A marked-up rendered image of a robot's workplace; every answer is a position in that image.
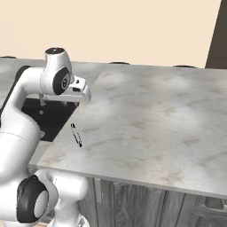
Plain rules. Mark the dark brown tall cabinet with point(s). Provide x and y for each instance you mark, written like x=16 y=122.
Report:
x=218 y=35

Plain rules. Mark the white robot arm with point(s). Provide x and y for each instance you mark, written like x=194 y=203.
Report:
x=17 y=139

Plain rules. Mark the dark round stool top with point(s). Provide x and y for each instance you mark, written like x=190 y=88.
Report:
x=118 y=63
x=184 y=66
x=7 y=57

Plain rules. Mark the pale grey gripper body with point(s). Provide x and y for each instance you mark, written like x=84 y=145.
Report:
x=84 y=96

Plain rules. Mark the black sink basin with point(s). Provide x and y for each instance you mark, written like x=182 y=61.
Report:
x=54 y=118

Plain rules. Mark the grey wooden counter cabinet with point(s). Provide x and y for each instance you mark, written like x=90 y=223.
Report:
x=142 y=204

